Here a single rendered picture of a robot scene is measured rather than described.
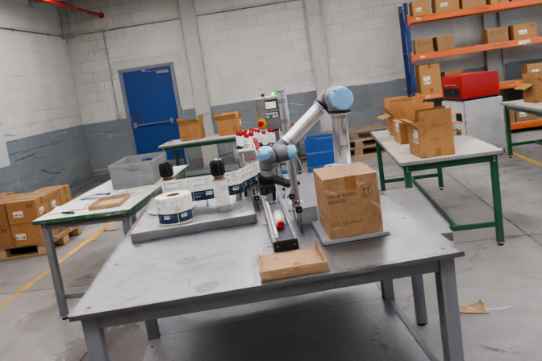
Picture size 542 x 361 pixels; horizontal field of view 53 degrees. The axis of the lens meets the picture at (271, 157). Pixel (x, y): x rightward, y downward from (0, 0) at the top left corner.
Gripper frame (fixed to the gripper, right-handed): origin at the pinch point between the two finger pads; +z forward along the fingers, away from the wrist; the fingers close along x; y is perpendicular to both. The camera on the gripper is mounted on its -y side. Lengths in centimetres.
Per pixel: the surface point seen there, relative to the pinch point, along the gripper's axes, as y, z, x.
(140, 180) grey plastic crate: 106, 107, -168
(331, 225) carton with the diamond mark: -20, -26, 49
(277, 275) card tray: 7, -36, 79
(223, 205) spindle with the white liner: 28.5, 9.5, -13.6
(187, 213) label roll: 47.8, 5.0, -6.8
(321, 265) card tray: -10, -36, 79
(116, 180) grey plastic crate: 127, 105, -172
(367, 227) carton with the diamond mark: -36, -23, 51
